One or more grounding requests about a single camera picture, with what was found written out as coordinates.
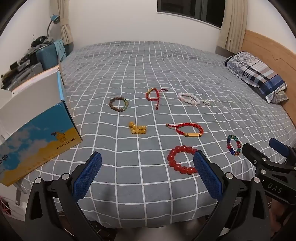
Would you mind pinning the blue floral plaid pillow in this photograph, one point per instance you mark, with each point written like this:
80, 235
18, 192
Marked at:
254, 69

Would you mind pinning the blue suitcase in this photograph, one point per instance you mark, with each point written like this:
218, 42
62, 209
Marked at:
46, 58

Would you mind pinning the teal cloth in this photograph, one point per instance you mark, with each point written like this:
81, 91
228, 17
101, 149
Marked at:
60, 48

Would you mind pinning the black headset pile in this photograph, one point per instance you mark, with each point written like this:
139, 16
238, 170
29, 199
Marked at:
39, 40

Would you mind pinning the wooden headboard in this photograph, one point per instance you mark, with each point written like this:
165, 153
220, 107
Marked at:
272, 46

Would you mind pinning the grey electronics stack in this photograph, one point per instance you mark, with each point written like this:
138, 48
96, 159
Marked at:
25, 74

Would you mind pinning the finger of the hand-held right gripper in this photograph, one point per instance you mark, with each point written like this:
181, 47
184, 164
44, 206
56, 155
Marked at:
252, 153
278, 144

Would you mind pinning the grey grid bedsheet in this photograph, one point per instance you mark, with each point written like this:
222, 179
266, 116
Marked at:
138, 69

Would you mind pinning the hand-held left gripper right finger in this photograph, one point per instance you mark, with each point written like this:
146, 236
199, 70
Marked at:
208, 176

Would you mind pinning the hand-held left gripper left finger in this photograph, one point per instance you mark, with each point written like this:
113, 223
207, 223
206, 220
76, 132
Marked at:
89, 173

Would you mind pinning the beige curtain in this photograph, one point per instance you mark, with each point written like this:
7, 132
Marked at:
233, 23
67, 34

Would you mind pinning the silver ball earrings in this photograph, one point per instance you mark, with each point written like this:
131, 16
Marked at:
207, 102

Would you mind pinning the blue desk lamp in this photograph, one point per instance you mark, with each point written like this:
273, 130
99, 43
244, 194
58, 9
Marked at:
55, 19

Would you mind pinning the blue yellow printed cardboard box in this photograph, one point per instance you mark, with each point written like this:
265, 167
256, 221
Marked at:
41, 139

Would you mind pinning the dark window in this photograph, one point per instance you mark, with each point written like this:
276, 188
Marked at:
185, 9

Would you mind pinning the olive plaid pillow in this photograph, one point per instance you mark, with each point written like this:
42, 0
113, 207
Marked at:
281, 96

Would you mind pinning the person's right hand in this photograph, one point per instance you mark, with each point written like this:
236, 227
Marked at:
278, 209

